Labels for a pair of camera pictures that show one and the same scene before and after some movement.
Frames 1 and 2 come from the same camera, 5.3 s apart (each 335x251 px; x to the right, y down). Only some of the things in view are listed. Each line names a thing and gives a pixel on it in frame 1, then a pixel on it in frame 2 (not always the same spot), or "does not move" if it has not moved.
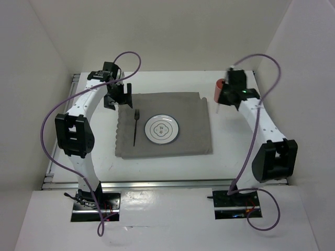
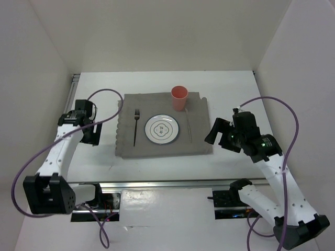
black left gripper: (123, 98) to (93, 138)
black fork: (136, 116) does not move
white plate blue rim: (162, 129) does not move
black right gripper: (222, 100) to (221, 125)
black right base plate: (236, 205) does not move
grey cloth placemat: (190, 112) does not move
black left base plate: (85, 209) does not move
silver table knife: (216, 111) to (188, 125)
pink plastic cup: (218, 88) to (179, 94)
